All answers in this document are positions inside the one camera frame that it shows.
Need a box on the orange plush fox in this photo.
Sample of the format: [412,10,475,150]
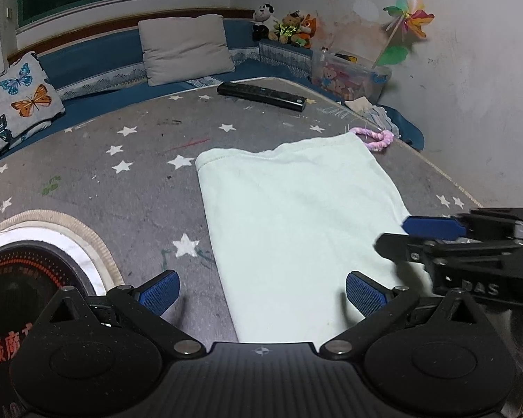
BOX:
[297,14,319,49]

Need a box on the blue sofa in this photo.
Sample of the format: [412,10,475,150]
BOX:
[0,17,425,170]

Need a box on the plain grey pillow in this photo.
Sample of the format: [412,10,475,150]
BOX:
[138,14,237,87]

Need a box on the butterfly print pillow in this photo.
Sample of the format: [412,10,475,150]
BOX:
[0,51,66,167]

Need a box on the pink braided hair tie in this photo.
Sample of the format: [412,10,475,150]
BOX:
[348,126,395,153]

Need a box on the round induction cooker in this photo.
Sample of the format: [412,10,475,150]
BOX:
[0,226,114,418]

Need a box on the brown plush bear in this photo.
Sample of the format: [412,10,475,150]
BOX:
[272,10,308,45]

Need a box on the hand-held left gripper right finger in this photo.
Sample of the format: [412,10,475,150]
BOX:
[319,271,493,360]

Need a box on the clear plastic toy box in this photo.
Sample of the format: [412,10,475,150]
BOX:
[311,47,393,104]

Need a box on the black remote control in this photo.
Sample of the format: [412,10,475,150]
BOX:
[217,81,308,113]

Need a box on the black and white plush dog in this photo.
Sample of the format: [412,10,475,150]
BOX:
[251,3,276,41]

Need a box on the grey star-print table cover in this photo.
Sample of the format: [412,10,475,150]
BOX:
[0,76,484,345]

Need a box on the small white cloth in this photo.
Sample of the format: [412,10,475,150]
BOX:
[344,97,373,114]

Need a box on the pale green garment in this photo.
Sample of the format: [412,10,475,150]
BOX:
[195,133,437,344]

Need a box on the colourful pinwheel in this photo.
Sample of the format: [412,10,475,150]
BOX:
[372,0,435,69]

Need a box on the striped blue cloth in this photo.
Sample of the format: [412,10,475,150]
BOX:
[359,104,402,135]

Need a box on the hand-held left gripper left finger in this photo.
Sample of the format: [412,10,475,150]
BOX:
[34,269,205,360]

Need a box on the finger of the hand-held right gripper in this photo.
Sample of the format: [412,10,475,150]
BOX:
[375,233,439,267]
[402,214,473,242]

